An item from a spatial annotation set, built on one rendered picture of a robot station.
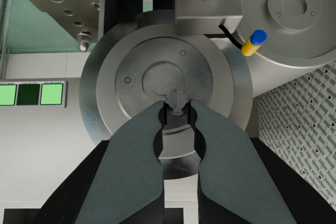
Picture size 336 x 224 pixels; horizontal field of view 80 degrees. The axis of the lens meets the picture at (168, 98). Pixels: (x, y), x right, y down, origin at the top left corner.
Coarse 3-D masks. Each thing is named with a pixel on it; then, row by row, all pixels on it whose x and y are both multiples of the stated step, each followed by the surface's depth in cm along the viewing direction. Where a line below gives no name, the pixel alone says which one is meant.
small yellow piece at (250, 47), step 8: (224, 32) 16; (256, 32) 12; (264, 32) 12; (232, 40) 15; (248, 40) 13; (256, 40) 12; (264, 40) 12; (240, 48) 15; (248, 48) 13; (256, 48) 13
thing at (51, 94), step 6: (42, 84) 51; (48, 84) 51; (54, 84) 51; (60, 84) 51; (42, 90) 51; (48, 90) 51; (54, 90) 51; (60, 90) 51; (42, 96) 51; (48, 96) 51; (54, 96) 51; (60, 96) 51; (42, 102) 51; (48, 102) 51; (54, 102) 51
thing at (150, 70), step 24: (144, 48) 16; (168, 48) 16; (192, 48) 16; (120, 72) 15; (144, 72) 15; (168, 72) 15; (192, 72) 15; (120, 96) 15; (144, 96) 15; (192, 96) 15; (168, 120) 15
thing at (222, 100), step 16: (144, 32) 18; (160, 32) 18; (112, 48) 17; (128, 48) 17; (208, 48) 17; (112, 64) 17; (224, 64) 17; (112, 80) 17; (224, 80) 17; (96, 96) 17; (112, 96) 17; (224, 96) 16; (112, 112) 16; (224, 112) 16; (112, 128) 16; (176, 144) 16; (192, 144) 16
